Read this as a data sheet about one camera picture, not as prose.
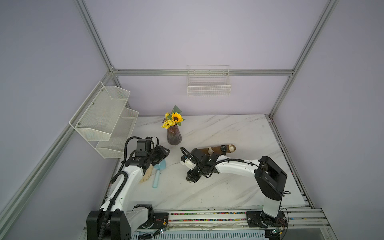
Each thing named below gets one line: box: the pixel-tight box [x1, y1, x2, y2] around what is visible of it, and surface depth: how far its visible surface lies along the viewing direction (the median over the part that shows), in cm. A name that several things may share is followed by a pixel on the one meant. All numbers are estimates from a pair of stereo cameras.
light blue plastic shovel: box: [152, 159, 167, 189], surface depth 90 cm
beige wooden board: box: [139, 163, 153, 184], surface depth 90 cm
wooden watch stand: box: [198, 144, 237, 156], surface depth 92 cm
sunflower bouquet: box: [161, 105, 186, 130], surface depth 88 cm
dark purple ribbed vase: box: [167, 124, 182, 146], surface depth 103 cm
